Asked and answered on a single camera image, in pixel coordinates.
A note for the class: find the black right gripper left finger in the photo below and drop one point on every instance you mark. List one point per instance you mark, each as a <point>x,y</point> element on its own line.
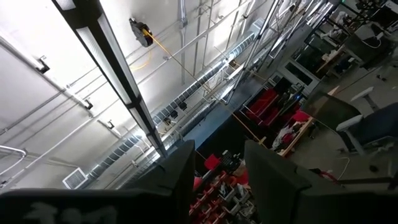
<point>171,193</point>

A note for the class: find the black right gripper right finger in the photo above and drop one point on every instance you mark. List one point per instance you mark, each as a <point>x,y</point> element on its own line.
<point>280,193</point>

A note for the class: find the red parts bin shelf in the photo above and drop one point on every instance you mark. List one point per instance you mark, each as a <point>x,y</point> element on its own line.
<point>214,199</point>

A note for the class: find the wooden workbench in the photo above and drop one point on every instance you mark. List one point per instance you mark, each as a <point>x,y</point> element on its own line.
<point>295,137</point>

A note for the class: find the red storage bins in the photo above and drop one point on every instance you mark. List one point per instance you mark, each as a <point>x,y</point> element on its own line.
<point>264,105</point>

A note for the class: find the white air vent grille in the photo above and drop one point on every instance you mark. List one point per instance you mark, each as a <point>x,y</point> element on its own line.
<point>75,179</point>

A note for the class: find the blue office chair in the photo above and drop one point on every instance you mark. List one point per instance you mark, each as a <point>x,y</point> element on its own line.
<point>373,124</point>

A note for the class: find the long ceiling light fixture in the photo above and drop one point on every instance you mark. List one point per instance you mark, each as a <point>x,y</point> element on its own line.
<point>96,46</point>

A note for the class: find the grey ceiling pipe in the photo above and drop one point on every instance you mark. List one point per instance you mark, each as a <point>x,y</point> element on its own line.
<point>183,15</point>

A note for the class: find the silver metal rack frame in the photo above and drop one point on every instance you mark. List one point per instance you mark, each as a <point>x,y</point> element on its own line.
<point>255,46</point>

